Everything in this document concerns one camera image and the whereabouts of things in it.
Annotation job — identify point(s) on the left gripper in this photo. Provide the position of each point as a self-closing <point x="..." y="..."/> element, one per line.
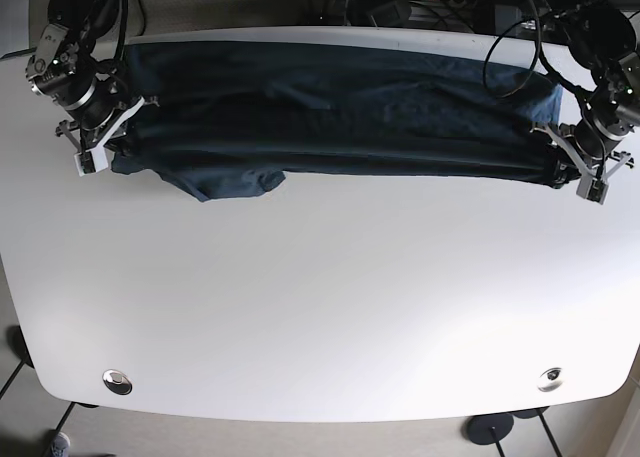
<point x="608" y="114"/>

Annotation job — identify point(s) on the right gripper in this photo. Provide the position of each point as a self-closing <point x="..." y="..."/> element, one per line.
<point x="96" y="94"/>

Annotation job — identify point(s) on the dark blue T-shirt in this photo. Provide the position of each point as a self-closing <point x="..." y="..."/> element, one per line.
<point x="235" y="118"/>

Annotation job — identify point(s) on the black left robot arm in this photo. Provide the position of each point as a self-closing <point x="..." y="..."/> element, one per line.
<point x="601" y="39"/>

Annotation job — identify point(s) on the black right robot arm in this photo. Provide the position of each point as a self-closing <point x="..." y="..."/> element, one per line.
<point x="106" y="20"/>

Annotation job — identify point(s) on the right silver table grommet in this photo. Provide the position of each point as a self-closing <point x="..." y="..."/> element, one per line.
<point x="550" y="380"/>

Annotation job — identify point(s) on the silver table grommet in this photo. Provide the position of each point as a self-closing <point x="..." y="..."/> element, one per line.
<point x="550" y="380"/>
<point x="117" y="382"/>

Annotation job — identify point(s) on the black round stand base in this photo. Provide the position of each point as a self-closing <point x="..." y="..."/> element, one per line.
<point x="489" y="429"/>

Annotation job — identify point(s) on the left silver table grommet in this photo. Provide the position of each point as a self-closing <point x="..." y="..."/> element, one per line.
<point x="117" y="382"/>

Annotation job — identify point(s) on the left grey shoe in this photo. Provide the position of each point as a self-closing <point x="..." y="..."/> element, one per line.
<point x="60" y="446"/>

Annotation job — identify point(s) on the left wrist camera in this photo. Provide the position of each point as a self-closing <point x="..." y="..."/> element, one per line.
<point x="592" y="189"/>

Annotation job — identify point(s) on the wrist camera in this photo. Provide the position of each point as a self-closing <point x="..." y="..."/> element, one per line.
<point x="592" y="189"/>
<point x="92" y="161"/>

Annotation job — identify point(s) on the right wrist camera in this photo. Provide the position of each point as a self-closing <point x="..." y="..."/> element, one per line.
<point x="92" y="161"/>

